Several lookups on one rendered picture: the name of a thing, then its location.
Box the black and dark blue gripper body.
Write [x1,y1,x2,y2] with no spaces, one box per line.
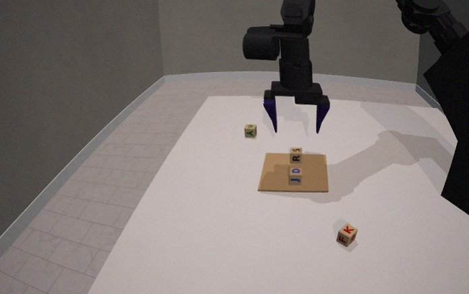
[263,61,330,106]

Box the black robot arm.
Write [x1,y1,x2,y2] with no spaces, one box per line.
[243,0,469,87]

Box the tan mat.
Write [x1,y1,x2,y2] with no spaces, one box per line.
[258,153,329,193]

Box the wooden letter block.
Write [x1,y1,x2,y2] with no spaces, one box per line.
[289,167,303,185]
[245,124,257,138]
[290,148,302,163]
[336,223,358,247]

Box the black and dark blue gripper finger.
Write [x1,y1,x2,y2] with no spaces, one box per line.
[316,105,330,134]
[263,96,277,133]

